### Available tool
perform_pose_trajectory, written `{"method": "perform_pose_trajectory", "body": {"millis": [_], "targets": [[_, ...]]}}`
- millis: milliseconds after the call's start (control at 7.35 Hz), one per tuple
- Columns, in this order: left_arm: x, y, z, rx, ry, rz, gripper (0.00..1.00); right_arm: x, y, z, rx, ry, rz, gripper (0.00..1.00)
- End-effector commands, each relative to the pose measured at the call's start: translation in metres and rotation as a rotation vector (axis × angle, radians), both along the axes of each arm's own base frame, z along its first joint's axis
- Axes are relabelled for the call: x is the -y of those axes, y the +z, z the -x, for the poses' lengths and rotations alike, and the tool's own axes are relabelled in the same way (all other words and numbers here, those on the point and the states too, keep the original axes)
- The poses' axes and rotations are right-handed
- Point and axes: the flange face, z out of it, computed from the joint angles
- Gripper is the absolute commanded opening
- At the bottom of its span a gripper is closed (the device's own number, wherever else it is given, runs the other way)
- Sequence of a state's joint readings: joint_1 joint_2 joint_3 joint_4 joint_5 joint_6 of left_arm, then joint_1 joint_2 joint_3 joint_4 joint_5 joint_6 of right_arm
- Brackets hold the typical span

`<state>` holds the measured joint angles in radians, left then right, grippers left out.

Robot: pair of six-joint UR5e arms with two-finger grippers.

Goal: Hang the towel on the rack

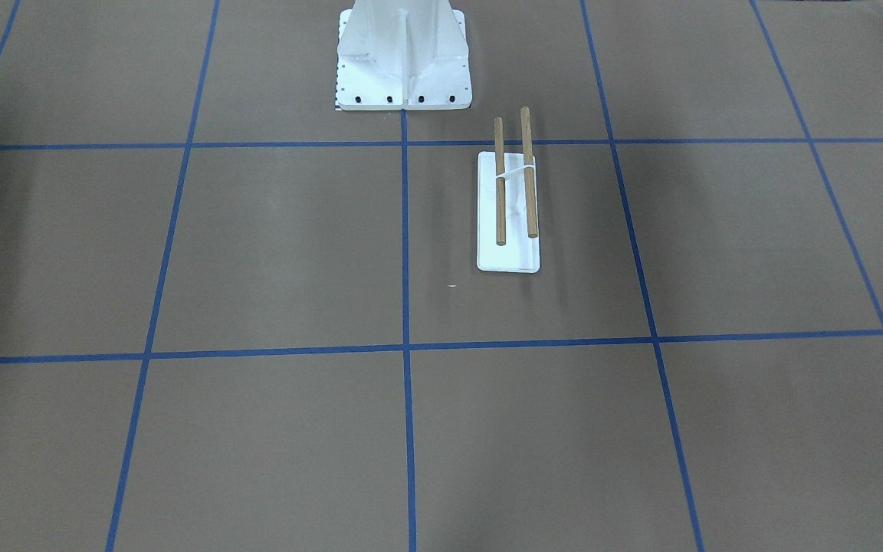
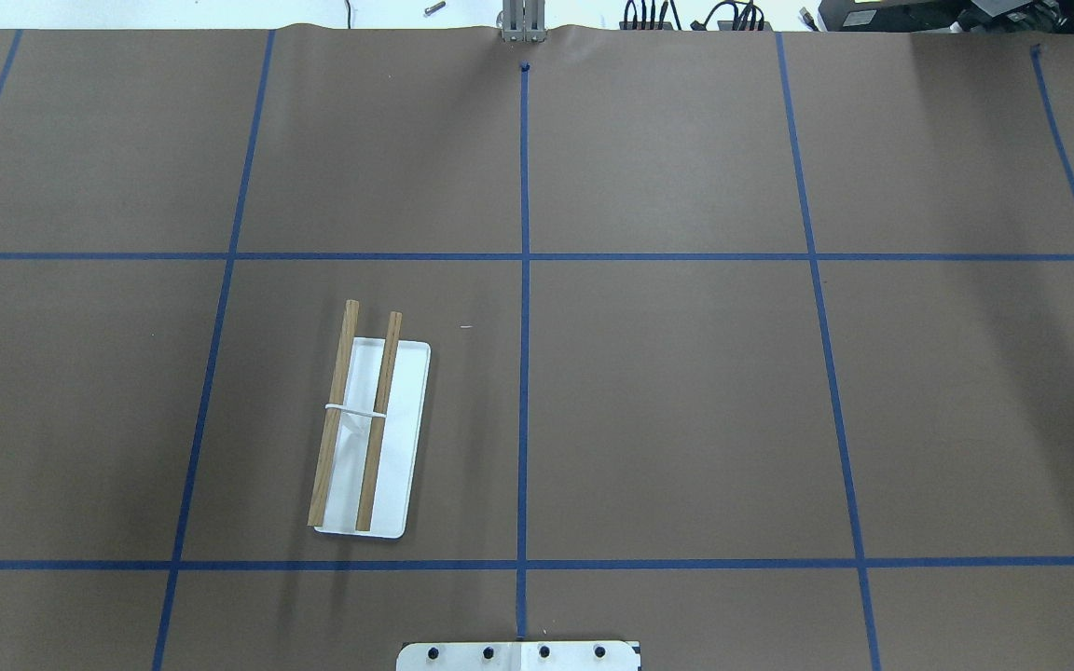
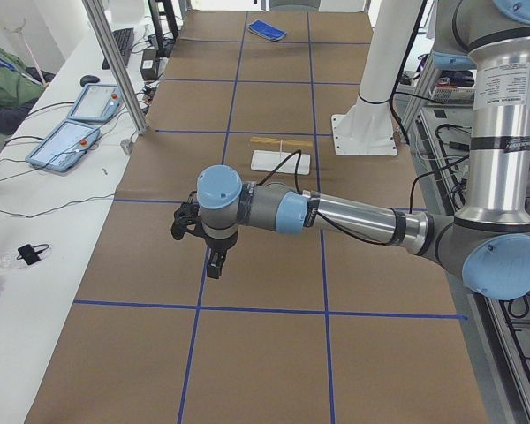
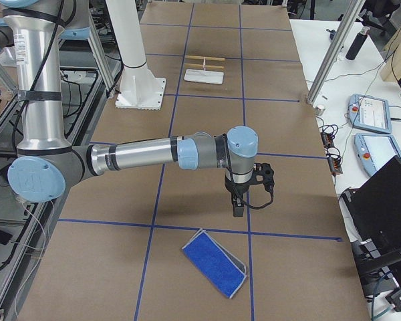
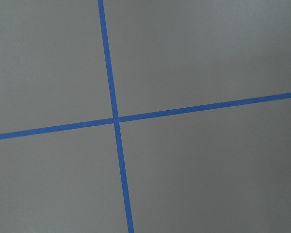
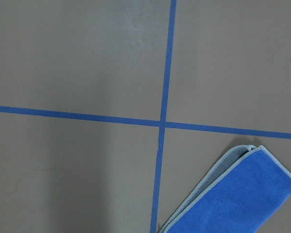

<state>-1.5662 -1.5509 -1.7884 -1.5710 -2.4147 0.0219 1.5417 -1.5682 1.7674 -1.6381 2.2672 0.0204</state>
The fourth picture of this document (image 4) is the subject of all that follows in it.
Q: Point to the teach pendant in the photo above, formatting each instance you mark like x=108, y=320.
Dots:
x=369, y=113
x=375, y=150

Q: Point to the upper teach pendant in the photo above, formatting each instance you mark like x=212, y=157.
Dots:
x=369, y=113

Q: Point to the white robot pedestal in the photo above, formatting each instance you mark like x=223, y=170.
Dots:
x=139, y=88

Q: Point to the aluminium frame post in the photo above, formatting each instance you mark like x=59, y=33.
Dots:
x=334, y=48

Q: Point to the blue microfibre towel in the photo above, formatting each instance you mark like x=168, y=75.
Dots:
x=221, y=268

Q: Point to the lower teach pendant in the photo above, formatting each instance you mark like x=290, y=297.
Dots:
x=375, y=150

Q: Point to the white towel rack base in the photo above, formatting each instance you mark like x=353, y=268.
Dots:
x=203, y=76

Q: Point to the black water bottle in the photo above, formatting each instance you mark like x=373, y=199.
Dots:
x=357, y=43

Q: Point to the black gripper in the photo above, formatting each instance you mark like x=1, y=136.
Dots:
x=236, y=190

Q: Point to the black cable hub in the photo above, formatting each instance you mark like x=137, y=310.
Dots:
x=332, y=153

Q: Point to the inner wooden rack rod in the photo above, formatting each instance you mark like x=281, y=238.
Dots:
x=204, y=67

